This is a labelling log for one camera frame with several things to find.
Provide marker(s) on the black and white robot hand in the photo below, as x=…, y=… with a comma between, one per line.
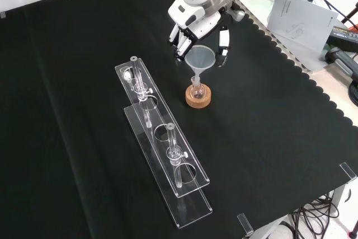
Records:
x=195, y=20

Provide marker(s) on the translucent plastic funnel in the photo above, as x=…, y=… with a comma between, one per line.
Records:
x=200, y=57

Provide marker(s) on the clear round-bottom flask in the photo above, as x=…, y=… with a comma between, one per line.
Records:
x=198, y=92

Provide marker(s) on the clear acrylic funnel stand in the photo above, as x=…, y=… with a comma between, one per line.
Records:
x=156, y=116

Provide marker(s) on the white paper booklet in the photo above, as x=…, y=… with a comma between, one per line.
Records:
x=302, y=20

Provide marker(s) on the black cloth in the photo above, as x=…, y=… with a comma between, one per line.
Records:
x=265, y=110

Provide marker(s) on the black power adapter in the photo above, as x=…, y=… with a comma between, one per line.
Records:
x=344, y=36

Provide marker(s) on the black tripod leg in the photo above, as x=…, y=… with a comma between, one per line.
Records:
x=349, y=15

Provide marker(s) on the black grey device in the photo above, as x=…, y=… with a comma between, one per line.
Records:
x=345, y=61

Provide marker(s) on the grey tape piece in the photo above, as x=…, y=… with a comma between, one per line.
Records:
x=2, y=15

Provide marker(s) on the clear cloth clip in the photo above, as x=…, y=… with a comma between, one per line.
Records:
x=245, y=223
x=348, y=171

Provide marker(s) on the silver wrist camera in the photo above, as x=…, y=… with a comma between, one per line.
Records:
x=237, y=15

